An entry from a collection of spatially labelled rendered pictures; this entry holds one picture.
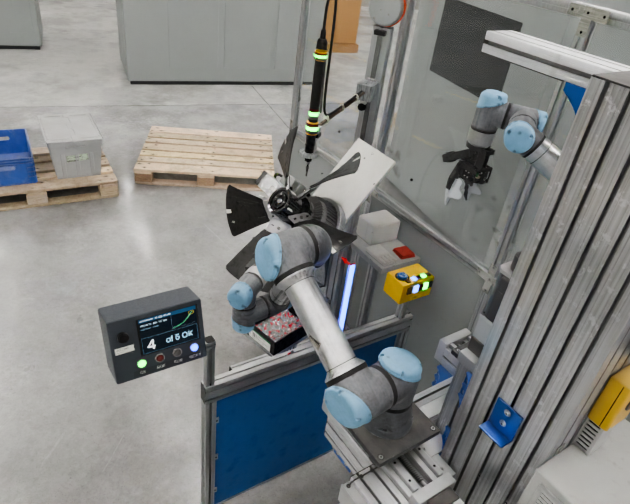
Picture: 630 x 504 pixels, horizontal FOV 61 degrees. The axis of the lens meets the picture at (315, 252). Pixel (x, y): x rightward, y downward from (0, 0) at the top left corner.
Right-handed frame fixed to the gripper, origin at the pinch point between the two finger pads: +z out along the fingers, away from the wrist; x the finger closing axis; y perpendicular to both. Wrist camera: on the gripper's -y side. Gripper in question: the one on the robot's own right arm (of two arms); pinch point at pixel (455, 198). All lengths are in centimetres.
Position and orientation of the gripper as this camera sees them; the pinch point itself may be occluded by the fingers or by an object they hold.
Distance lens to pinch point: 178.3
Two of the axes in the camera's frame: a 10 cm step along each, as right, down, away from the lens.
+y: 5.2, 5.3, -6.6
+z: -1.3, 8.2, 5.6
